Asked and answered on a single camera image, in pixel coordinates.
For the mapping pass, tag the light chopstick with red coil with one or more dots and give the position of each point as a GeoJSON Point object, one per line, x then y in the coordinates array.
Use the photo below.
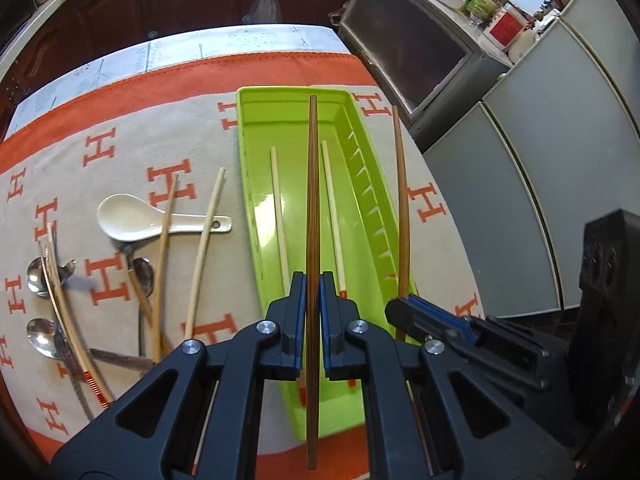
{"type": "Point", "coordinates": [67, 320]}

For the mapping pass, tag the light wooden chopstick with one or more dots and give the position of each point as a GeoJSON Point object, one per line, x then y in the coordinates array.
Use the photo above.
{"type": "Point", "coordinates": [202, 240]}
{"type": "Point", "coordinates": [277, 200]}
{"type": "Point", "coordinates": [332, 200]}

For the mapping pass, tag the white patterned tablecloth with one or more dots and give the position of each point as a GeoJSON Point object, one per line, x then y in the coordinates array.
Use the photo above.
{"type": "Point", "coordinates": [225, 42]}

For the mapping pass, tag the container with red label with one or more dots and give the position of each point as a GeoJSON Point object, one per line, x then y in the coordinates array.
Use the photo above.
{"type": "Point", "coordinates": [505, 27]}

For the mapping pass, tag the white jar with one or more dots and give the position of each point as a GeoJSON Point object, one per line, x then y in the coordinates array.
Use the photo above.
{"type": "Point", "coordinates": [522, 44]}

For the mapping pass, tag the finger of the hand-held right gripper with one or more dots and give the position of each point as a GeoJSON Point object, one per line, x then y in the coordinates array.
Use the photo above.
{"type": "Point", "coordinates": [400, 316]}
{"type": "Point", "coordinates": [450, 309]}

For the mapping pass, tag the orange and beige printed blanket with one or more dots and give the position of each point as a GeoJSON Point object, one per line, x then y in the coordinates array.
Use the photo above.
{"type": "Point", "coordinates": [150, 125]}

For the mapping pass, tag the brown wooden chopstick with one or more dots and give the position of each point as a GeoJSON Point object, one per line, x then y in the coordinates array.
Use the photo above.
{"type": "Point", "coordinates": [312, 185]}
{"type": "Point", "coordinates": [400, 185]}
{"type": "Point", "coordinates": [166, 220]}
{"type": "Point", "coordinates": [149, 317]}

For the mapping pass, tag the white ceramic spoon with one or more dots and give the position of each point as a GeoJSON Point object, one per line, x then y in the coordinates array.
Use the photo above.
{"type": "Point", "coordinates": [120, 217]}

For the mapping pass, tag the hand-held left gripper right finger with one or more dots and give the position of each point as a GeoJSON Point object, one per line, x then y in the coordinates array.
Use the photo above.
{"type": "Point", "coordinates": [324, 310]}

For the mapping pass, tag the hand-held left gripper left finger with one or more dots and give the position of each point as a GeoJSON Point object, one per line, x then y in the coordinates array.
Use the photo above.
{"type": "Point", "coordinates": [302, 310]}

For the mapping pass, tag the clear bottle with green label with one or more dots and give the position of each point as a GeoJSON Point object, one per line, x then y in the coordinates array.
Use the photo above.
{"type": "Point", "coordinates": [482, 6]}

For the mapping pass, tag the clear plastic bag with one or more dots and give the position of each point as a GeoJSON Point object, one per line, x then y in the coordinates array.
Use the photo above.
{"type": "Point", "coordinates": [262, 2]}

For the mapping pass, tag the grey refrigerator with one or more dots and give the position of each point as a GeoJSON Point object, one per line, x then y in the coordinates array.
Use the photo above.
{"type": "Point", "coordinates": [540, 160]}

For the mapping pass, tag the green plastic utensil tray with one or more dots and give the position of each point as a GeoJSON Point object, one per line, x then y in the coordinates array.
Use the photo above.
{"type": "Point", "coordinates": [297, 185]}

